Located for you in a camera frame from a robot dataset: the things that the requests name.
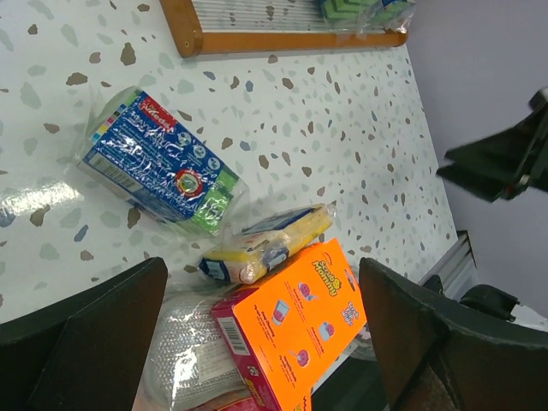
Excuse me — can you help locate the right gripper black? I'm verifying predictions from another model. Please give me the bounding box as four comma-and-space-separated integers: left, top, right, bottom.
437, 87, 547, 202

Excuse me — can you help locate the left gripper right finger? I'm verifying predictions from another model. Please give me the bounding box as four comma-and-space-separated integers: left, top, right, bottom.
359, 258, 547, 410

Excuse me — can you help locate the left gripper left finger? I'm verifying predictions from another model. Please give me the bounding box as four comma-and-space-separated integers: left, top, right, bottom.
1, 257, 168, 410

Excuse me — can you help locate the blue green sponge pack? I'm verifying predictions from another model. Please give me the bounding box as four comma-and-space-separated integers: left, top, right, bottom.
319, 0, 376, 23
371, 0, 416, 33
75, 86, 247, 236

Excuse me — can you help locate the orange wooden shelf rack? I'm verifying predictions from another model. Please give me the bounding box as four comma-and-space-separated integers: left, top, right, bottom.
161, 0, 408, 57

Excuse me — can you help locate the pink grey zigzag pack lower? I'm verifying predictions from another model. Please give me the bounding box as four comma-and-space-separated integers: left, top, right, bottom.
345, 324, 376, 361

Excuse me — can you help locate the silver scourer pack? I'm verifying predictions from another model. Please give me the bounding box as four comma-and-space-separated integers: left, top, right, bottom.
142, 292, 244, 410

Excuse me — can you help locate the orange Scrub Mommy box back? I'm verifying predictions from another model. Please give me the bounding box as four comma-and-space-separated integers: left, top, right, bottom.
211, 239, 366, 410

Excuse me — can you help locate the pink Scrub Mommy box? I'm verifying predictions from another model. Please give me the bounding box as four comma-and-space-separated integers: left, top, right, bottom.
197, 390, 259, 411

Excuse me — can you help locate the yellow sponge pack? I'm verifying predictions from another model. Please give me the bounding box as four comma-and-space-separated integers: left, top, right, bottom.
199, 204, 336, 284

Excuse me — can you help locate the aluminium rail frame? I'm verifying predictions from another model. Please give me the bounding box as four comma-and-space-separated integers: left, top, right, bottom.
419, 230, 479, 300

